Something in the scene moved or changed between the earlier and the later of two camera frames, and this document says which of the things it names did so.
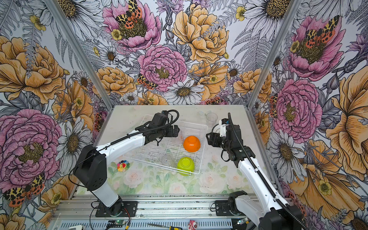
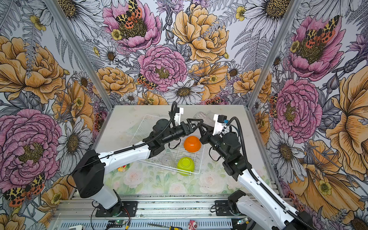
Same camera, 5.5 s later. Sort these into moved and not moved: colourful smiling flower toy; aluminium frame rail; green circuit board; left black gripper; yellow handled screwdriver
Moved: left black gripper
Not moved: aluminium frame rail; colourful smiling flower toy; yellow handled screwdriver; green circuit board
